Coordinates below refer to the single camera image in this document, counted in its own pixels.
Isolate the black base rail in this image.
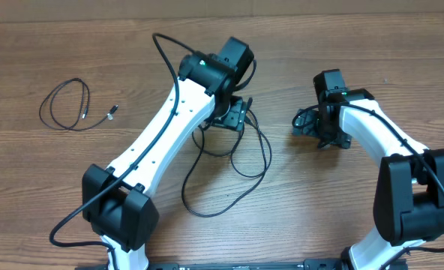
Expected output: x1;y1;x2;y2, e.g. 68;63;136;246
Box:
75;245;409;270

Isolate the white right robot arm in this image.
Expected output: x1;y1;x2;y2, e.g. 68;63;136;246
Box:
292;69;444;269

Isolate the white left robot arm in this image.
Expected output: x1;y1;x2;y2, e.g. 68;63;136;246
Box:
82;37;256;269

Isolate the thin black USB cable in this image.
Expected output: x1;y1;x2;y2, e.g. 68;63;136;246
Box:
38;77;120;132

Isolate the thick black USB cable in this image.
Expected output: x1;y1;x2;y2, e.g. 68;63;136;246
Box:
180;97;273;218

